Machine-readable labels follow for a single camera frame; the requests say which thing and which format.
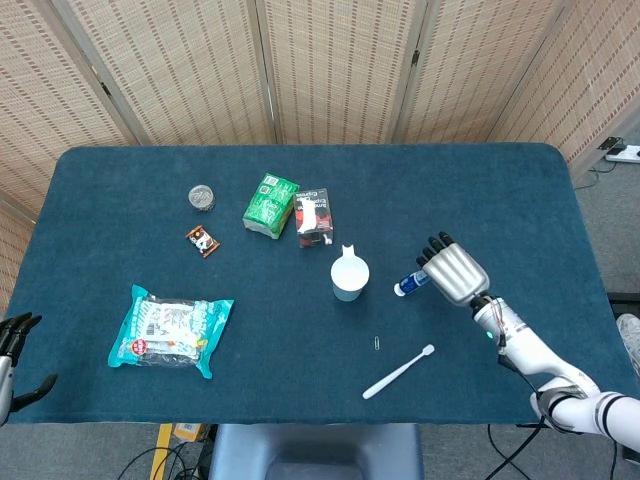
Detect yellow cardboard box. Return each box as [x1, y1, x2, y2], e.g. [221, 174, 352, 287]
[172, 423, 211, 444]

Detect black floor cables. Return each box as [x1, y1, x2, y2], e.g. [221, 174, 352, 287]
[117, 439, 216, 480]

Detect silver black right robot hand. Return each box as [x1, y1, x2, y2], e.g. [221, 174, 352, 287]
[415, 231, 492, 307]

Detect white power strip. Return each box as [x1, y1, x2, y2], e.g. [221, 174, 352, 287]
[604, 144, 640, 164]

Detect blue white toothpaste tube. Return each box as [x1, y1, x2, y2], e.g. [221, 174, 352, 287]
[393, 269, 432, 298]

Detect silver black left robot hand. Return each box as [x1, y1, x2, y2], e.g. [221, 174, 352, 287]
[0, 312, 59, 426]

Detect large teal snack bag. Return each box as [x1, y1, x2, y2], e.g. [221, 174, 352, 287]
[107, 283, 235, 380]

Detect light blue plastic cup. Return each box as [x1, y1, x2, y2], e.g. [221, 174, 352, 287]
[329, 244, 371, 303]

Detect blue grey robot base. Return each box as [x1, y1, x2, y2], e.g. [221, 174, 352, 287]
[207, 423, 425, 480]

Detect small brown snack packet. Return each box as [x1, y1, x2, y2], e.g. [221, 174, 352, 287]
[185, 225, 222, 259]

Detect dark blue table cloth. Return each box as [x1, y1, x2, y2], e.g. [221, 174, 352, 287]
[0, 143, 628, 426]

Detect woven folding screen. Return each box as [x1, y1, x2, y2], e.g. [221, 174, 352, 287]
[0, 0, 640, 321]

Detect round clear clip container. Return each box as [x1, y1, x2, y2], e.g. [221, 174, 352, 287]
[187, 184, 218, 212]

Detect green tissue pack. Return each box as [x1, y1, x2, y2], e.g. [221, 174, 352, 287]
[242, 172, 300, 239]

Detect clear box of red pieces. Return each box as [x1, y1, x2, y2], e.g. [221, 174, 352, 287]
[293, 187, 335, 249]

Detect white toothbrush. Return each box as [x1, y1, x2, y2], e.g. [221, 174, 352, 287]
[362, 343, 436, 400]

